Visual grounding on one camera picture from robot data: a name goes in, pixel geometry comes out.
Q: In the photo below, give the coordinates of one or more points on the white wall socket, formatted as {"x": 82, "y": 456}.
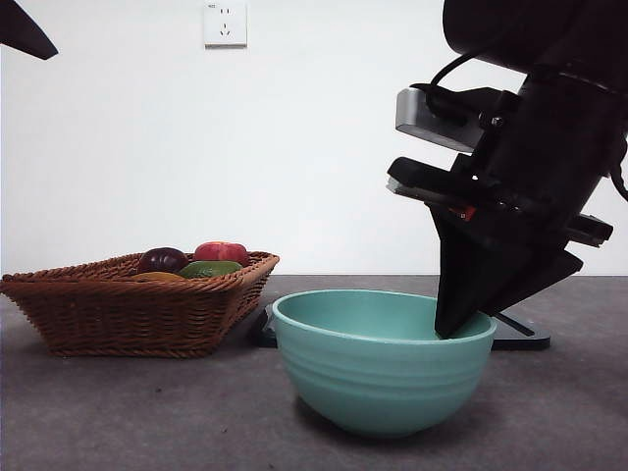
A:
{"x": 225, "y": 27}

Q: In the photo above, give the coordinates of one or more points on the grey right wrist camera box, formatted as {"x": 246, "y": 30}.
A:
{"x": 422, "y": 115}

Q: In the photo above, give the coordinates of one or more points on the teal ribbed bowl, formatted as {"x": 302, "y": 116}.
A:
{"x": 380, "y": 382}

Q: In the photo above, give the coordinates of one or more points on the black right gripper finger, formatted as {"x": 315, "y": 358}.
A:
{"x": 461, "y": 275}
{"x": 530, "y": 275}

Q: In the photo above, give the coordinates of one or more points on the brown wicker basket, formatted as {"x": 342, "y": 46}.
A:
{"x": 127, "y": 314}

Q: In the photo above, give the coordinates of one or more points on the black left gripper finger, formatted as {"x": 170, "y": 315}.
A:
{"x": 22, "y": 29}

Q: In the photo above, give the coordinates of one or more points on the green fruit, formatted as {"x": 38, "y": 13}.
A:
{"x": 208, "y": 270}

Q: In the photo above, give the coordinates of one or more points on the black rectangular tray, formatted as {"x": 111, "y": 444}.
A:
{"x": 520, "y": 338}

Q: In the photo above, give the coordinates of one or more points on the orange yellow fruit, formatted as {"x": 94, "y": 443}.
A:
{"x": 157, "y": 277}

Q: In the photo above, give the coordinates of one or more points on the dark purple fruit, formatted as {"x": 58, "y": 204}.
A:
{"x": 162, "y": 260}

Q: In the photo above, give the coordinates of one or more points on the red apple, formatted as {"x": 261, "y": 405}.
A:
{"x": 221, "y": 251}

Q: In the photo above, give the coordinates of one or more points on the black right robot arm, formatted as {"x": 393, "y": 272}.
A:
{"x": 554, "y": 137}

